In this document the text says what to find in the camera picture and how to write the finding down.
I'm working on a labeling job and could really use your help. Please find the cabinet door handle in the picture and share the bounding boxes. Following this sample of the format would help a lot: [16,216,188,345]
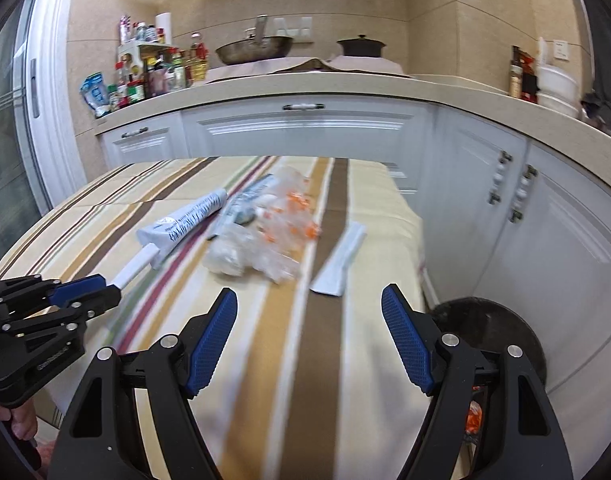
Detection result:
[508,165,539,223]
[488,151,514,206]

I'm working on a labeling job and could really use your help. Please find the steel wok pan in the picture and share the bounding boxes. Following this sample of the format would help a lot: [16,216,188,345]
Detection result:
[216,14,293,65]

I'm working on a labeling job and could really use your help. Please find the white paper wrapper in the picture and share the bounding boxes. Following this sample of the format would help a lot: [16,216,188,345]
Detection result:
[310,221,366,297]

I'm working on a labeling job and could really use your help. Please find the dark sauce bottle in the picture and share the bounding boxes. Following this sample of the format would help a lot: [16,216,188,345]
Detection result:
[508,46,522,99]

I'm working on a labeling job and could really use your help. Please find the drawer handle centre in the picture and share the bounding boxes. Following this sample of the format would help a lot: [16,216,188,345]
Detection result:
[282,103,326,112]

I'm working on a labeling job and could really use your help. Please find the wall double socket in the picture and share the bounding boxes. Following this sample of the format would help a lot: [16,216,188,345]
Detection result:
[273,16,314,44]

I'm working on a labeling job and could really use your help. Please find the black cooking pot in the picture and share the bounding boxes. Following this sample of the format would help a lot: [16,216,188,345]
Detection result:
[337,35,386,58]

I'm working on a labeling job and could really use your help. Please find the white spice rack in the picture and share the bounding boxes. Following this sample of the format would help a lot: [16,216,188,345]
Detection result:
[116,40,175,99]

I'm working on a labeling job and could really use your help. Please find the white toothpaste tube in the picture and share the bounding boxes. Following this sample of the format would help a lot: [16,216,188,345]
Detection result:
[111,188,228,289]

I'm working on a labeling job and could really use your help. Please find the wall power socket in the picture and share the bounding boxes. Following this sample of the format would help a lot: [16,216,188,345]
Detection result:
[553,40,570,61]

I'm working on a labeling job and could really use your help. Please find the cabinet door handle right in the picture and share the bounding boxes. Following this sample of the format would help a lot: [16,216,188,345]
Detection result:
[508,165,539,223]

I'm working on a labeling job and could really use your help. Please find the person's left hand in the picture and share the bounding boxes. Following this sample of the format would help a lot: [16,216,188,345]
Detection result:
[0,398,37,441]

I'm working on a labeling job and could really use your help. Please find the striped tablecloth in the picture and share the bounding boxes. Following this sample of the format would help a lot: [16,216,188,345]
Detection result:
[0,156,428,479]

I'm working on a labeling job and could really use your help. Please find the orange clear plastic bag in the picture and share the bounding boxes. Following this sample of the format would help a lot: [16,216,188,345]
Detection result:
[207,164,323,256]

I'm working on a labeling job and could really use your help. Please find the white kitchen cabinets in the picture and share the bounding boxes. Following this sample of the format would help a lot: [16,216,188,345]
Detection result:
[99,93,611,479]

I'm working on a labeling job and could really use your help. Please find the drawer handle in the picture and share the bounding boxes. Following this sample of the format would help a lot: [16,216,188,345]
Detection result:
[282,103,326,112]
[121,127,149,139]

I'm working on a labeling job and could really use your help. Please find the white door frame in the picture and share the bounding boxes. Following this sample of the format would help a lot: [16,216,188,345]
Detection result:
[12,0,87,214]

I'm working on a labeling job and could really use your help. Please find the cabinet door handle left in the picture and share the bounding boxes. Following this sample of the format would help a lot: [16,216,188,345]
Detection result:
[488,151,514,206]

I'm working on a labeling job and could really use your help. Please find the red packaged sauce bag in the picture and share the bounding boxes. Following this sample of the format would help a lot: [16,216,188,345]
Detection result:
[519,50,539,103]

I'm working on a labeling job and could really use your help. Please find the beige stove cover cloth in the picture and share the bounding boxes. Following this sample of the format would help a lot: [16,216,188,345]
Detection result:
[204,55,406,84]

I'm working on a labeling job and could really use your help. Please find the dark cloth on counter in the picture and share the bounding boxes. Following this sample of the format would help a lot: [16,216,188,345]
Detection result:
[581,93,611,137]

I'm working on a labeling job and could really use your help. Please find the yellow oil bottle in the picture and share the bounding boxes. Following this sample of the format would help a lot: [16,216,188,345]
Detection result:
[189,32,209,84]

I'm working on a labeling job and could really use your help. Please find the blue snack bag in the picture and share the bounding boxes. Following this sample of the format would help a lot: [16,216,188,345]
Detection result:
[80,72,110,118]

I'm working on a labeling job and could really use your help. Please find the drawer handle left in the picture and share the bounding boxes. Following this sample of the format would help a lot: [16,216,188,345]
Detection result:
[121,127,149,139]

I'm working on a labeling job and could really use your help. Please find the white stacked bowls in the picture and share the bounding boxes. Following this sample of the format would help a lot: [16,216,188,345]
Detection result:
[535,65,580,118]

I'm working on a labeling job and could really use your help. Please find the white paper towel roll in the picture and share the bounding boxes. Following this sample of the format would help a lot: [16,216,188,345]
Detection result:
[156,12,173,44]

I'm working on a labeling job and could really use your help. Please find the black trash bin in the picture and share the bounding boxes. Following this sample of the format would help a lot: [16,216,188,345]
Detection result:
[429,296,549,396]

